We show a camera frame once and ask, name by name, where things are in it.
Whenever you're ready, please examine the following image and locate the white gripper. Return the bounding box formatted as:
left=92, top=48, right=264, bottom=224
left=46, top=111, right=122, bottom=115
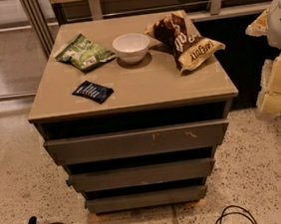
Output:
left=245, top=10, right=281, bottom=115

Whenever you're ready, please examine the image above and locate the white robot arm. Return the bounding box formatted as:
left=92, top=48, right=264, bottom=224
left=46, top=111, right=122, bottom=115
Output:
left=245, top=0, right=281, bottom=119

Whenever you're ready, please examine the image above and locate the grey three-drawer cabinet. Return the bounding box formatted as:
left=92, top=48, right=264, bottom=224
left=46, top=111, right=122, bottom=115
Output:
left=17, top=5, right=251, bottom=221

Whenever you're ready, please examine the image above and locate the grey top drawer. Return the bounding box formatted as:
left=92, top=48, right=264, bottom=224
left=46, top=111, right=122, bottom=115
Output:
left=44, top=119, right=229, bottom=165

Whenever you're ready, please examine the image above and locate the brown yellow chip bag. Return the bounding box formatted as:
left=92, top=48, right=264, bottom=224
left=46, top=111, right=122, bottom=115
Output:
left=146, top=11, right=225, bottom=74

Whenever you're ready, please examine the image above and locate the white bowl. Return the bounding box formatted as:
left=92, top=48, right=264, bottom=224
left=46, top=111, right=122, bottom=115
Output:
left=113, top=33, right=150, bottom=64

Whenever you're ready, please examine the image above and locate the dark blue snack packet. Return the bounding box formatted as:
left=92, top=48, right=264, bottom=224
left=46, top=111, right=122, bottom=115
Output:
left=73, top=81, right=114, bottom=105

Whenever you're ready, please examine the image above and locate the green snack bag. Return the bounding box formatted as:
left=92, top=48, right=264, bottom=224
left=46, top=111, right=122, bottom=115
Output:
left=55, top=33, right=116, bottom=72

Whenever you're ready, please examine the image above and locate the black looped cable right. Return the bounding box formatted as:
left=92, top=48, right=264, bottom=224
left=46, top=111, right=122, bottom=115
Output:
left=212, top=202, right=259, bottom=224

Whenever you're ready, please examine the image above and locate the metal shelf frame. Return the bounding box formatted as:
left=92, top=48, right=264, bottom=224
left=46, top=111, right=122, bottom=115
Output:
left=19, top=0, right=271, bottom=54

